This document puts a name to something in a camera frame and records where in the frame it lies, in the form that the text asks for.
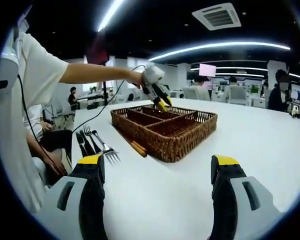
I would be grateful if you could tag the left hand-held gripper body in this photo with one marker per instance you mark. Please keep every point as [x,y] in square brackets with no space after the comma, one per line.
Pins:
[152,75]

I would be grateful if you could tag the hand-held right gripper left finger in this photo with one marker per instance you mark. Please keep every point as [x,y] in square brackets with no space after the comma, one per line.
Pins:
[90,205]

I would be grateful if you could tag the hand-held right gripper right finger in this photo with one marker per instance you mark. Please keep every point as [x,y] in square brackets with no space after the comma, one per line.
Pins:
[227,205]

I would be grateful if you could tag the brown wicker storage slots tray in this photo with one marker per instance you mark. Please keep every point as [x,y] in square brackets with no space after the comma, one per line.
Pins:
[180,130]

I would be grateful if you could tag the steel fork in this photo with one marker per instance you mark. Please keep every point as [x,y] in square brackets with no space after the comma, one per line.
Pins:
[107,151]
[87,132]

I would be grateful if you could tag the pink display screen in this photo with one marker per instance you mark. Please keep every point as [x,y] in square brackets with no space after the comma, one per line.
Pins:
[207,70]

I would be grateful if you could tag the black stand pole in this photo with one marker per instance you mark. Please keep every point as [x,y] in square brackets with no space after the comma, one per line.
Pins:
[105,95]

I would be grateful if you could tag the dark red screen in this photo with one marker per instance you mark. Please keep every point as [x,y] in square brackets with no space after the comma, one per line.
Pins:
[97,50]

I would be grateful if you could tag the small black object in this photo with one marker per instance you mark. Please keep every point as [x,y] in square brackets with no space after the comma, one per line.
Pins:
[92,106]

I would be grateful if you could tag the white ceiling light strip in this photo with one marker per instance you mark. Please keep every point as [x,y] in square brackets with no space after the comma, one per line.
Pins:
[110,16]
[215,46]

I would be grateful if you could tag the white ceiling air vent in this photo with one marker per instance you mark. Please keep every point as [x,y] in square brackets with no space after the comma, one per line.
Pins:
[216,16]

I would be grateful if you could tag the green potted plant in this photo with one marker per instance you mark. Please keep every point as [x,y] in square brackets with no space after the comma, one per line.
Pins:
[253,88]

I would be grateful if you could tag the grey chest-worn device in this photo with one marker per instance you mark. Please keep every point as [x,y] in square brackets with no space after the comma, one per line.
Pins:
[7,70]

